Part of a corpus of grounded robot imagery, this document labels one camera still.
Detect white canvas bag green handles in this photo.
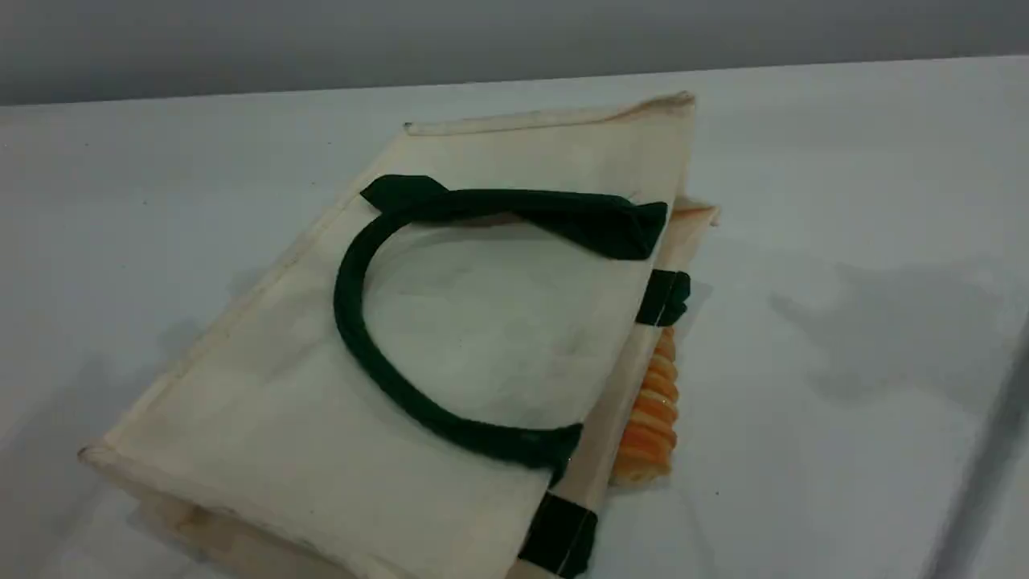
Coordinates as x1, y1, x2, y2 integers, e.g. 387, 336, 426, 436
76, 90, 721, 579

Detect ridged orange bread loaf toy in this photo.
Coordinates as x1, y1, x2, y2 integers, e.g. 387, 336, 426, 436
609, 325, 681, 488

